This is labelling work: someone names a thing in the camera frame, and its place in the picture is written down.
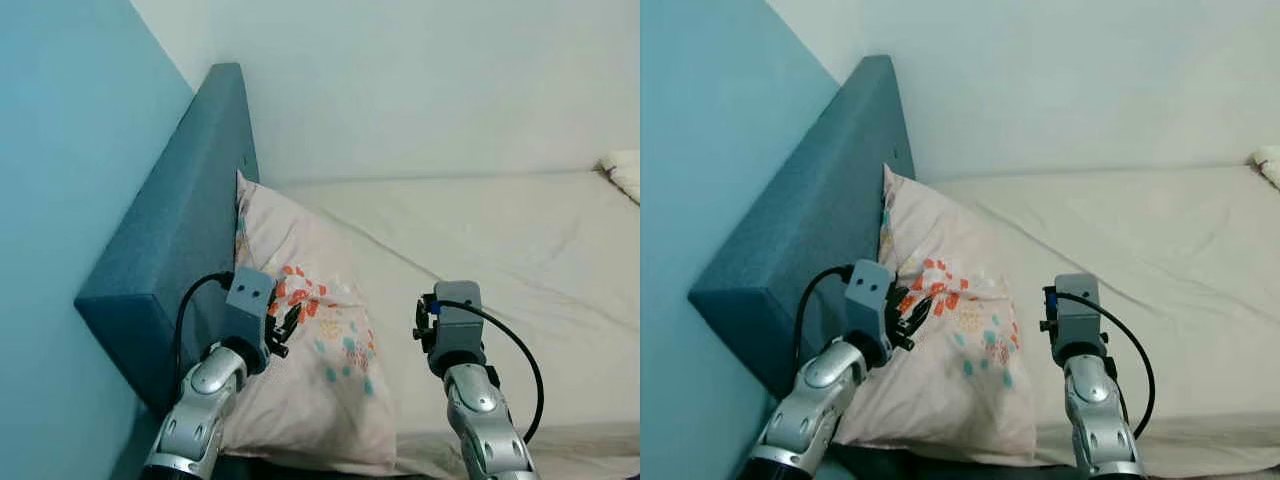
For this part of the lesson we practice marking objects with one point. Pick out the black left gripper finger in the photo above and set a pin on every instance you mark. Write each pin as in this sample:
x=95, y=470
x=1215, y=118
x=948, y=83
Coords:
x=915, y=315
x=290, y=320

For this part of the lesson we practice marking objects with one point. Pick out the pink patterned pillow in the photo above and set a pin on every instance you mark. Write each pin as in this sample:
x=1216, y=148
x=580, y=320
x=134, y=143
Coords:
x=960, y=390
x=320, y=400

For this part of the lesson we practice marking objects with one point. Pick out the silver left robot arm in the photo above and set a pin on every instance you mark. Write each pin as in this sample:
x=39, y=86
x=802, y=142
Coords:
x=820, y=400
x=205, y=400

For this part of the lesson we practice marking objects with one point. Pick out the beige sheeted mattress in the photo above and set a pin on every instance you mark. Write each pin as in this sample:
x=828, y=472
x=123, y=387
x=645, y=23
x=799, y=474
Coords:
x=1120, y=240
x=480, y=250

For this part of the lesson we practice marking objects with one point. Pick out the cream cartoon print blanket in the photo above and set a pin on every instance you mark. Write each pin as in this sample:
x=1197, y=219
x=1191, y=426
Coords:
x=622, y=175
x=1268, y=165

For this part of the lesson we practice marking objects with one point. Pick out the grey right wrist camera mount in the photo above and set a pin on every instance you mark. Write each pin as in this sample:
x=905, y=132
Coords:
x=1080, y=320
x=460, y=330

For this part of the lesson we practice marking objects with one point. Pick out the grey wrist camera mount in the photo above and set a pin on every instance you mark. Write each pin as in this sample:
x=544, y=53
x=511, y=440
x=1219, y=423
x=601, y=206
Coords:
x=1080, y=320
x=460, y=330
x=868, y=295
x=248, y=300

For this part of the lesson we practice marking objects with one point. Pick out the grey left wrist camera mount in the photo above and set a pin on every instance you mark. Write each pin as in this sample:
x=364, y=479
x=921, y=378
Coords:
x=248, y=300
x=868, y=295

